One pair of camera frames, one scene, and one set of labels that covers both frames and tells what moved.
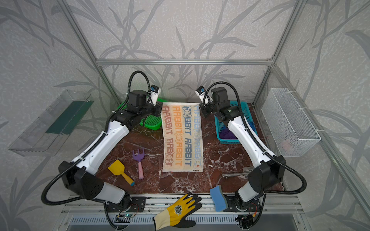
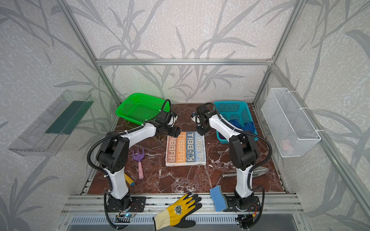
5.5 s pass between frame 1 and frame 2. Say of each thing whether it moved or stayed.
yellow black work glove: stayed
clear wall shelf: stayed
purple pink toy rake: stayed
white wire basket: stayed
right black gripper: moved
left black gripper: moved
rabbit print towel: moved
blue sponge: stayed
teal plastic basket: stayed
